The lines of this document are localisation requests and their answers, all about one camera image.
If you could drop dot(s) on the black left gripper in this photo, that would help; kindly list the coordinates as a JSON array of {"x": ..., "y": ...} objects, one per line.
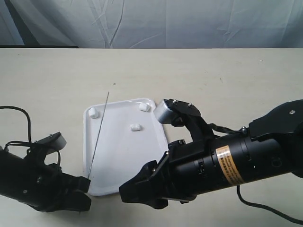
[{"x": 47, "y": 187}]

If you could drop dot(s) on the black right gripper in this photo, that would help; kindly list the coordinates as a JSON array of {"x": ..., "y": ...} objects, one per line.
[{"x": 176, "y": 171}]

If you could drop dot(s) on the white foam piece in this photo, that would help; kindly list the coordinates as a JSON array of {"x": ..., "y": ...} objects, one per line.
[
  {"x": 93, "y": 113},
  {"x": 145, "y": 107},
  {"x": 135, "y": 127}
]

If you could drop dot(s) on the thin metal skewer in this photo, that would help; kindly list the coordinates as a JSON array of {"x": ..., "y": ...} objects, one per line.
[{"x": 98, "y": 135}]

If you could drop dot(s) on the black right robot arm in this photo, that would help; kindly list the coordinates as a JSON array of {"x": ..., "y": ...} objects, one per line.
[{"x": 218, "y": 157}]

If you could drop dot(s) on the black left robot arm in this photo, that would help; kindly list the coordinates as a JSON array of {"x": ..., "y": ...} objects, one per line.
[{"x": 14, "y": 176}]

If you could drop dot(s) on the white plastic tray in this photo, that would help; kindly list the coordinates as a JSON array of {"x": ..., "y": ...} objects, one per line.
[{"x": 120, "y": 153}]

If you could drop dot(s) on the grey backdrop cloth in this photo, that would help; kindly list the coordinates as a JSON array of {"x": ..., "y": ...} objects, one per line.
[{"x": 152, "y": 23}]

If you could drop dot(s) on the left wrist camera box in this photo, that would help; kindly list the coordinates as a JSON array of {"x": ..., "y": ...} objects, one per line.
[{"x": 53, "y": 141}]

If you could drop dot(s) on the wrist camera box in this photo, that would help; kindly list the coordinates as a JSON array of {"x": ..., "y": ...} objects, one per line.
[
  {"x": 175, "y": 112},
  {"x": 53, "y": 141}
]

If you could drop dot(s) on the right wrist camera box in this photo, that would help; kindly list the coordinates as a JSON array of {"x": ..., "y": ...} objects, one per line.
[{"x": 175, "y": 112}]

